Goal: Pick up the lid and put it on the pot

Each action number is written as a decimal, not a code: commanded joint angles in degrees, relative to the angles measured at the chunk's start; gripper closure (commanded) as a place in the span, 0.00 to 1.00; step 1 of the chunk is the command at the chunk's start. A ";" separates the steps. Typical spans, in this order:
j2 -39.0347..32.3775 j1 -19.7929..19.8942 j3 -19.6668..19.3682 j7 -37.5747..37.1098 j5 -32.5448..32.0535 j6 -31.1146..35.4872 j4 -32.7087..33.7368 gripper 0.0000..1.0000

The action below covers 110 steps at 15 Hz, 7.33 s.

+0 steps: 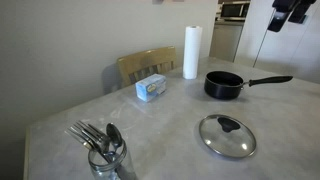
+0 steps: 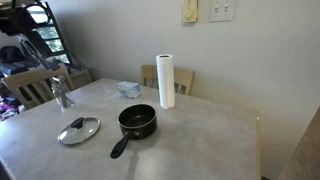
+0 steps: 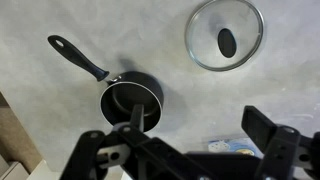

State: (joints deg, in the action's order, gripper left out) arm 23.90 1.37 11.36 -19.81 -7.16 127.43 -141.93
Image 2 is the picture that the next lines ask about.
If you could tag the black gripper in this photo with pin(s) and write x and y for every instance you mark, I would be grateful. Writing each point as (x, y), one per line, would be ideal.
(18, 21)

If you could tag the glass lid with black knob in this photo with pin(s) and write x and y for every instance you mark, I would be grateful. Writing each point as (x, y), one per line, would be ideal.
(80, 133)

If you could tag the black bag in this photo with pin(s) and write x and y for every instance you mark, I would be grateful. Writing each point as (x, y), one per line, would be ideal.
(11, 54)

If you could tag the blue striped fabric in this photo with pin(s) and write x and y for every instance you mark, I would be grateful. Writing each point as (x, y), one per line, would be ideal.
(15, 68)

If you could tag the wooden chair with slatted back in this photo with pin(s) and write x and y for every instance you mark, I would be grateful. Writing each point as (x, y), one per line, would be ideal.
(183, 80)
(31, 80)

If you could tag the colourful clothes pile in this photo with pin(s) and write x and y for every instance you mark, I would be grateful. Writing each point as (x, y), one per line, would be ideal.
(8, 108)

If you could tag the clear glass jar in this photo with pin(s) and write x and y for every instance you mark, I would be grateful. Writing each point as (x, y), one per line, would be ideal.
(63, 98)

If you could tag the small blue cardboard box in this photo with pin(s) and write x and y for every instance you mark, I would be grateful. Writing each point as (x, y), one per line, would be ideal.
(128, 89)

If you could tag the white paper towel roll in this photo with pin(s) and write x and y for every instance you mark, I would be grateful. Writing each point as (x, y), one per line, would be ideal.
(165, 81)

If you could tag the speckled brown countertop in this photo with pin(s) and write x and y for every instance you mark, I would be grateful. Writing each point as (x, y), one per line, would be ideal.
(305, 151)

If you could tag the black window frame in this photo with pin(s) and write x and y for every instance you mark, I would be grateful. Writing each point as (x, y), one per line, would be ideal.
(55, 36)

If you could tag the beige wall thermostat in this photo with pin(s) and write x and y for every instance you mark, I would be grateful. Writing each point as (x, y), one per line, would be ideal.
(190, 10)

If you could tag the white light switch plate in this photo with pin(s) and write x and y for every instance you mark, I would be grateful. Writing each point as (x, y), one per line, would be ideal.
(221, 10)

